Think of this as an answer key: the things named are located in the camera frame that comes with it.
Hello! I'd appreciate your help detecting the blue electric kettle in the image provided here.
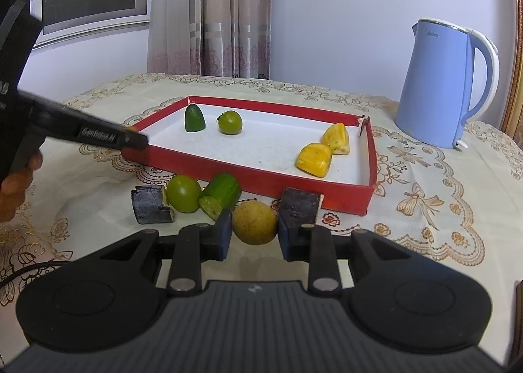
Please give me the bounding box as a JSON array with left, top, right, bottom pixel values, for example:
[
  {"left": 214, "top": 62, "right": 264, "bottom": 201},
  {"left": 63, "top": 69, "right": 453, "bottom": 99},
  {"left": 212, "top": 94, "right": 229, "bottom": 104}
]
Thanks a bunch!
[{"left": 394, "top": 19, "right": 501, "bottom": 150}]

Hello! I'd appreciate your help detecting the green lime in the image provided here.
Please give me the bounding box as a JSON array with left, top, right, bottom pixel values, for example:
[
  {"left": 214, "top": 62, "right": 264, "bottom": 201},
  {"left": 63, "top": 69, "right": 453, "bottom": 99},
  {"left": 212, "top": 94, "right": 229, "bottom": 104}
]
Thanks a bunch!
[
  {"left": 216, "top": 110, "right": 243, "bottom": 136},
  {"left": 165, "top": 175, "right": 203, "bottom": 214}
]

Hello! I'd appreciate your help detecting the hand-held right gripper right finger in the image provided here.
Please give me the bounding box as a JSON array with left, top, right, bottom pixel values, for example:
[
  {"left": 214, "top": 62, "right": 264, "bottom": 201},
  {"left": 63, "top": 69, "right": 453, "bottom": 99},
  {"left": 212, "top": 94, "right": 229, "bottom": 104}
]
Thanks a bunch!
[{"left": 278, "top": 220, "right": 413, "bottom": 296}]

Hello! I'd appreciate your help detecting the black cable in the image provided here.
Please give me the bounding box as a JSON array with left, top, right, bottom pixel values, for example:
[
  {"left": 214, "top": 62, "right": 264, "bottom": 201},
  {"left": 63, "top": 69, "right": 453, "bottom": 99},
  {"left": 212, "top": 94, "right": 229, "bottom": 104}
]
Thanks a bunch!
[{"left": 0, "top": 261, "right": 66, "bottom": 288}]

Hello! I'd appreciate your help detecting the person's left hand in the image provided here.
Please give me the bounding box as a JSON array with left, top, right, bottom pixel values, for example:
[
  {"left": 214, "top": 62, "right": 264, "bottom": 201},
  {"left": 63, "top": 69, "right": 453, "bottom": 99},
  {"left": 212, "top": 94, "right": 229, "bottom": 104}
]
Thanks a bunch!
[{"left": 0, "top": 150, "right": 43, "bottom": 222}]

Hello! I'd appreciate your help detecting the yellow pepper piece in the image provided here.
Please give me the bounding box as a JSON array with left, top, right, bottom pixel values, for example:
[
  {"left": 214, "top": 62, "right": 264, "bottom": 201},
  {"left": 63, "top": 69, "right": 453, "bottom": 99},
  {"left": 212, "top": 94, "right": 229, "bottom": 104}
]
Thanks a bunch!
[
  {"left": 296, "top": 143, "right": 332, "bottom": 177},
  {"left": 321, "top": 122, "right": 351, "bottom": 155}
]

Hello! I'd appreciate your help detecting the brown longan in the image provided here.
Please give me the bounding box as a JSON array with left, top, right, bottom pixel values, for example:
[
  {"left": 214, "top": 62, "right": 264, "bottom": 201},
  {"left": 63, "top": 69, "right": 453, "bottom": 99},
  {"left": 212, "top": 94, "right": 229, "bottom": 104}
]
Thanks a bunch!
[{"left": 231, "top": 201, "right": 279, "bottom": 245}]

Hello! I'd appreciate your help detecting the large cucumber piece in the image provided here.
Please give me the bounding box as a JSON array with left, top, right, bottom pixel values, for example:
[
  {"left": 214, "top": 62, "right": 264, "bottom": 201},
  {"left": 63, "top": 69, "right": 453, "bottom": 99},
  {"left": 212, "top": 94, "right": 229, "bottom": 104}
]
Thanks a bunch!
[{"left": 198, "top": 173, "right": 243, "bottom": 222}]

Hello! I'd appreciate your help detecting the small cucumber end piece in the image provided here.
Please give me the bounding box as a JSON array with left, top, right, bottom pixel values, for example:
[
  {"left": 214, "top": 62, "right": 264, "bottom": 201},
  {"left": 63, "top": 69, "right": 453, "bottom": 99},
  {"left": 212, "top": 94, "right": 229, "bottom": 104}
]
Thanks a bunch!
[{"left": 184, "top": 104, "right": 205, "bottom": 133}]

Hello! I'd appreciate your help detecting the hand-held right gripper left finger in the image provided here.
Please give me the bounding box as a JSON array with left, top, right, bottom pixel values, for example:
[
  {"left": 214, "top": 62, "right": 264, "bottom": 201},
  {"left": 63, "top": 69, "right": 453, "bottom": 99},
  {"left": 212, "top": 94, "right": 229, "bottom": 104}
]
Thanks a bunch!
[{"left": 96, "top": 210, "right": 233, "bottom": 296}]

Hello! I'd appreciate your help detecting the pink patterned curtain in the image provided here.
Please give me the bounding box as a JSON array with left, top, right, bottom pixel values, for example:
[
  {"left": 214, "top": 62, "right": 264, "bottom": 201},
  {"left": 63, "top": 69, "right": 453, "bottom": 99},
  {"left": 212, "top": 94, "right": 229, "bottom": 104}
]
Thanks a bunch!
[{"left": 147, "top": 0, "right": 274, "bottom": 80}]

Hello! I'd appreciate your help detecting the red cardboard box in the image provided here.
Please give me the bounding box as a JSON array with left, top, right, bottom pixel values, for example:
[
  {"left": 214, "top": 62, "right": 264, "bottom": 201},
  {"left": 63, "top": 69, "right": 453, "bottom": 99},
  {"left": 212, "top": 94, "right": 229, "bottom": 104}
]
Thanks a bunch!
[{"left": 123, "top": 95, "right": 377, "bottom": 216}]

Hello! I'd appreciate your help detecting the yellow pepper piece front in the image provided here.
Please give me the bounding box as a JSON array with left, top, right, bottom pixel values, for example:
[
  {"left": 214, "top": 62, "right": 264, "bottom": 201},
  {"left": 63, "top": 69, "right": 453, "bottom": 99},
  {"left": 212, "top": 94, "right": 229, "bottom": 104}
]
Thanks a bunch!
[{"left": 296, "top": 143, "right": 332, "bottom": 177}]

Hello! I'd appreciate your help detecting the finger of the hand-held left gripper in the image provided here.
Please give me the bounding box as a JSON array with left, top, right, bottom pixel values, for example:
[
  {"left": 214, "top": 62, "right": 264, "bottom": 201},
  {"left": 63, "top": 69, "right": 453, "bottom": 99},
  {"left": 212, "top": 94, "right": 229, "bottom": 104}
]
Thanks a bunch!
[{"left": 18, "top": 89, "right": 150, "bottom": 151}]

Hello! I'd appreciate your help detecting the dark sugarcane piece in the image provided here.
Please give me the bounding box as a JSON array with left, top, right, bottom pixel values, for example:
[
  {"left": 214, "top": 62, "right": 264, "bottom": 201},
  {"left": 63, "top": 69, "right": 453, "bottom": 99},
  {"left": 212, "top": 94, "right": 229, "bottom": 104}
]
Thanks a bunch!
[
  {"left": 278, "top": 187, "right": 325, "bottom": 229},
  {"left": 131, "top": 185, "right": 176, "bottom": 224}
]

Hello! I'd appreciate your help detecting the gold frame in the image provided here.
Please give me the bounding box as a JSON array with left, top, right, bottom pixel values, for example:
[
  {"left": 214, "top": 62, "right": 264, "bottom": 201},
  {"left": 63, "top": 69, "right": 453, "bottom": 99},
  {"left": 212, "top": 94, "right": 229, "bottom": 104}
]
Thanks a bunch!
[{"left": 500, "top": 0, "right": 523, "bottom": 141}]

